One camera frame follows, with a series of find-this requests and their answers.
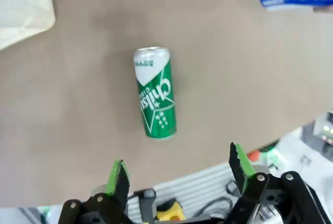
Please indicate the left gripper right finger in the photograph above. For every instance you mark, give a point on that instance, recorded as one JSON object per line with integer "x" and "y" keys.
{"x": 244, "y": 179}

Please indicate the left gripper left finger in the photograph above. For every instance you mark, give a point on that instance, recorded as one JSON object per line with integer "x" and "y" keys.
{"x": 119, "y": 182}

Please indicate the green Chilsung cider can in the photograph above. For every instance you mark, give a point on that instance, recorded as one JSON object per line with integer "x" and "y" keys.
{"x": 156, "y": 99}

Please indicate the cream basket with brown rim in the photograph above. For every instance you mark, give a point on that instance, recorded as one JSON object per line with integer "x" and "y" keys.
{"x": 23, "y": 13}

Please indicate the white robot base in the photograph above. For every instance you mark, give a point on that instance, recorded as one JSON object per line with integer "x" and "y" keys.
{"x": 294, "y": 156}

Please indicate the person's right hand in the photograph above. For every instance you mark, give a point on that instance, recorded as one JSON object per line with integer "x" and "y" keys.
{"x": 323, "y": 9}

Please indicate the yellow emergency stop button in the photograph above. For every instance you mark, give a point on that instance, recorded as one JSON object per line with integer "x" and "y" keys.
{"x": 169, "y": 209}

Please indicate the grey control device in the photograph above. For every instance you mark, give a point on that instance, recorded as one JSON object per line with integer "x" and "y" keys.
{"x": 323, "y": 130}

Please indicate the aluminium profile rail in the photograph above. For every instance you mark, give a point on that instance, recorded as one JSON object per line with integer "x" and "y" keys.
{"x": 187, "y": 182}

